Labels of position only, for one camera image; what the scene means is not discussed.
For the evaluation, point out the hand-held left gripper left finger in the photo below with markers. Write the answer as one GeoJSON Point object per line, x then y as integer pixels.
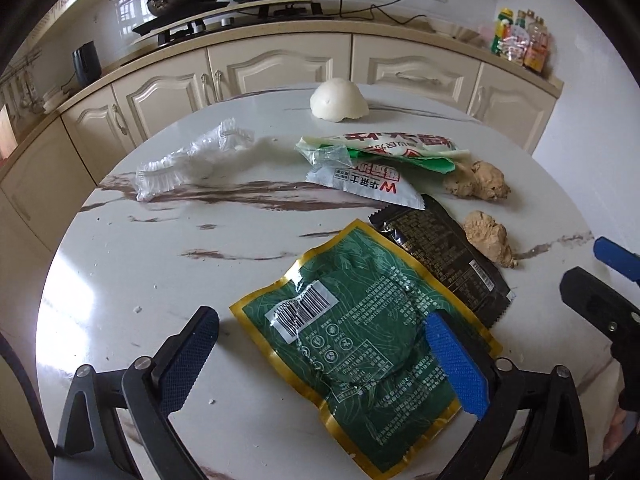
{"type": "Point", "coordinates": [192, 355]}

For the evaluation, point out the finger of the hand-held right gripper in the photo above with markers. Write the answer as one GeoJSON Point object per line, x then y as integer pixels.
{"type": "Point", "coordinates": [595, 300]}
{"type": "Point", "coordinates": [617, 259]}

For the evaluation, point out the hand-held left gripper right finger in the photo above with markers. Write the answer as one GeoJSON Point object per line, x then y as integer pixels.
{"type": "Point", "coordinates": [455, 370]}

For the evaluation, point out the dark green gold-edged packet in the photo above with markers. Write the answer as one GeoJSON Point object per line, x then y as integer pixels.
{"type": "Point", "coordinates": [350, 330]}

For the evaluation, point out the clear plastic wrapper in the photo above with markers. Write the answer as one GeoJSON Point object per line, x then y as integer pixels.
{"type": "Point", "coordinates": [190, 165]}

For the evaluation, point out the black food packet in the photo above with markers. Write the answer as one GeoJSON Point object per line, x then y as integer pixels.
{"type": "Point", "coordinates": [450, 255]}

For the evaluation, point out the small ginger piece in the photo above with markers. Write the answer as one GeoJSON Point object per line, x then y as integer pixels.
{"type": "Point", "coordinates": [487, 237]}

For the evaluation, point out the large ginger piece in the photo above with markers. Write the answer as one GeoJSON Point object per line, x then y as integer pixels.
{"type": "Point", "coordinates": [480, 180]}

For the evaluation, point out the white sachet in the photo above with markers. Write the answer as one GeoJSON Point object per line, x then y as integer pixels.
{"type": "Point", "coordinates": [370, 185]}

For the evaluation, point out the orange oil bottle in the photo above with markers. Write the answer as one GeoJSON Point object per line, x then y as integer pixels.
{"type": "Point", "coordinates": [537, 51]}

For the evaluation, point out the red white green packet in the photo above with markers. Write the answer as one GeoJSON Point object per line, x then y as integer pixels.
{"type": "Point", "coordinates": [390, 145]}

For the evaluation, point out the clear shiny packet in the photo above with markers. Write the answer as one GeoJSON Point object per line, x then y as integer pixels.
{"type": "Point", "coordinates": [515, 46]}

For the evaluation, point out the green and yellow bottle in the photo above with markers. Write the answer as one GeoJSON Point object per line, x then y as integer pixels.
{"type": "Point", "coordinates": [502, 30]}

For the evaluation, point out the dark-capped sauce bottle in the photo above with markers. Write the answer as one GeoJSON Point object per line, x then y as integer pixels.
{"type": "Point", "coordinates": [522, 21]}

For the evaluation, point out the wooden cutting board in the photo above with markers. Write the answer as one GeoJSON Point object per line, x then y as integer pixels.
{"type": "Point", "coordinates": [4, 132]}

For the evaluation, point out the white steamed bun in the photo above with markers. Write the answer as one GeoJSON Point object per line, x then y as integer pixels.
{"type": "Point", "coordinates": [337, 97]}

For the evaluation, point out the cream kitchen cabinet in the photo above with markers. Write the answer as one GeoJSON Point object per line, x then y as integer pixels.
{"type": "Point", "coordinates": [280, 67]}

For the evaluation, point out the black countertop appliance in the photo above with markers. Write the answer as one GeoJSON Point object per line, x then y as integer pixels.
{"type": "Point", "coordinates": [86, 62]}

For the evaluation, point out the hanging kitchen utensils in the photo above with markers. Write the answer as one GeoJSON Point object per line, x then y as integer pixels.
{"type": "Point", "coordinates": [22, 85]}

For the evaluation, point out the gas stove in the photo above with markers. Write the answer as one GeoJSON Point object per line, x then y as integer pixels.
{"type": "Point", "coordinates": [225, 20]}

